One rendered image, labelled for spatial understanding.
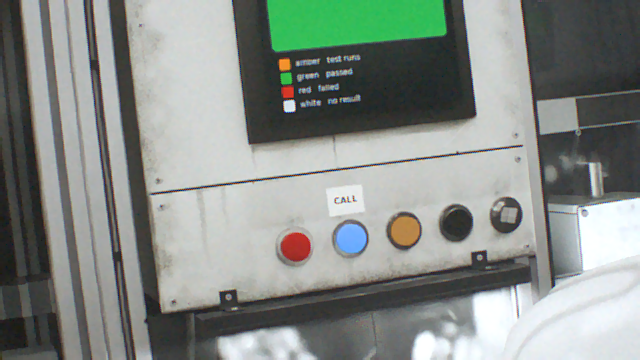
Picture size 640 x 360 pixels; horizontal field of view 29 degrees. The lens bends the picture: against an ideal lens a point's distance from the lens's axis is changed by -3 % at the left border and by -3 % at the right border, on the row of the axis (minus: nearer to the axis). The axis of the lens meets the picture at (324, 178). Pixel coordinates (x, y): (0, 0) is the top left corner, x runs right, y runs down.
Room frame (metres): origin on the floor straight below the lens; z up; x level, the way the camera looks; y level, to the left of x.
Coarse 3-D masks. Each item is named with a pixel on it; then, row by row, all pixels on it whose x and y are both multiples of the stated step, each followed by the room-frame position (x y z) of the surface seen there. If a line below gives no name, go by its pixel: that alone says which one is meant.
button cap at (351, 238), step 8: (352, 224) 1.31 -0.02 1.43; (344, 232) 1.31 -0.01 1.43; (352, 232) 1.31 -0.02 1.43; (360, 232) 1.31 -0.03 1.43; (344, 240) 1.31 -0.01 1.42; (352, 240) 1.31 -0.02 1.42; (360, 240) 1.31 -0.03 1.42; (344, 248) 1.31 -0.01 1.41; (352, 248) 1.31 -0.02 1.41; (360, 248) 1.31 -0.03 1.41
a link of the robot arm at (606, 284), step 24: (624, 264) 0.61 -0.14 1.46; (576, 288) 0.62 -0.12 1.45; (600, 288) 0.60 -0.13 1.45; (624, 288) 0.59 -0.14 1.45; (528, 312) 0.64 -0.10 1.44; (552, 312) 0.62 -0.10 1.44; (576, 312) 0.60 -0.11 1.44; (600, 312) 0.59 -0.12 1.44; (624, 312) 0.58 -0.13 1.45; (528, 336) 0.62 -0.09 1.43; (552, 336) 0.60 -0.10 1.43; (576, 336) 0.59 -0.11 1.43; (600, 336) 0.58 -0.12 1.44; (624, 336) 0.57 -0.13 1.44
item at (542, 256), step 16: (512, 0) 1.39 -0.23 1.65; (512, 16) 1.39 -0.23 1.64; (528, 64) 1.40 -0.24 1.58; (528, 80) 1.40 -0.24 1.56; (528, 96) 1.40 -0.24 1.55; (528, 112) 1.40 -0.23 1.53; (528, 128) 1.39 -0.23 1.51; (528, 144) 1.39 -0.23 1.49; (528, 160) 1.39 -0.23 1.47; (528, 176) 1.39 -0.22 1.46; (544, 224) 1.40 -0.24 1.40; (544, 240) 1.40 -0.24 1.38; (528, 256) 1.40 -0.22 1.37; (544, 256) 1.40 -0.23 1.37; (544, 272) 1.39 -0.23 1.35; (528, 288) 1.39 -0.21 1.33; (544, 288) 1.39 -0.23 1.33; (528, 304) 1.39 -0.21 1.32
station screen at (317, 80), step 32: (448, 0) 1.34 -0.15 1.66; (448, 32) 1.34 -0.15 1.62; (288, 64) 1.28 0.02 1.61; (320, 64) 1.29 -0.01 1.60; (352, 64) 1.30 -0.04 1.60; (384, 64) 1.31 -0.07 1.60; (416, 64) 1.32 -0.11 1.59; (448, 64) 1.33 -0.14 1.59; (288, 96) 1.28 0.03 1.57; (320, 96) 1.29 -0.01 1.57; (352, 96) 1.30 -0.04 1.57; (384, 96) 1.31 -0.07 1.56; (416, 96) 1.32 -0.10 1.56; (448, 96) 1.33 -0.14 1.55
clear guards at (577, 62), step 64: (576, 0) 1.42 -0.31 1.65; (576, 64) 1.41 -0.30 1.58; (576, 128) 1.41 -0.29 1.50; (576, 192) 1.41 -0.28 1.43; (576, 256) 1.41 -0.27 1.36; (192, 320) 1.28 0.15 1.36; (320, 320) 1.32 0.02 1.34; (384, 320) 1.34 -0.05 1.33; (448, 320) 1.36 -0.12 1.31; (512, 320) 1.38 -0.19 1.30
